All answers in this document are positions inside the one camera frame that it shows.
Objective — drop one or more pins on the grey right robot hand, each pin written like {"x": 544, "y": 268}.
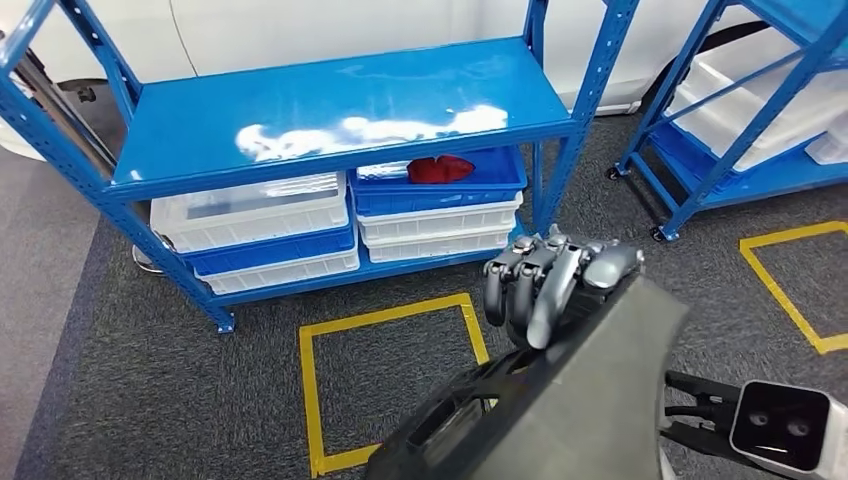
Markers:
{"x": 563, "y": 272}

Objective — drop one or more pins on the black plastic frame part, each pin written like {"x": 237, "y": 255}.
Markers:
{"x": 583, "y": 411}

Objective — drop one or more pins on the blue metal shelf rack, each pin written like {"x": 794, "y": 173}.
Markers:
{"x": 331, "y": 99}

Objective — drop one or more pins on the blue wheeled shelf rack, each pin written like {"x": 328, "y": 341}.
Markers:
{"x": 802, "y": 16}

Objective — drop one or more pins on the blue plastic bin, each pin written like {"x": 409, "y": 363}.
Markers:
{"x": 430, "y": 199}

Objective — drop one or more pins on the red cloth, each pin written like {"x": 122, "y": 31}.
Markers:
{"x": 437, "y": 169}

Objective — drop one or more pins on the large white plastic bin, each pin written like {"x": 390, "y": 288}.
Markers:
{"x": 748, "y": 112}

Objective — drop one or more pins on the yellow floor tape square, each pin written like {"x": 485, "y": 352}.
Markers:
{"x": 308, "y": 397}

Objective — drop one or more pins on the dark tripod stand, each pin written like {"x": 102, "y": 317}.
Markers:
{"x": 66, "y": 116}

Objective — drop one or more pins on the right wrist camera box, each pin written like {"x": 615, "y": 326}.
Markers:
{"x": 782, "y": 424}

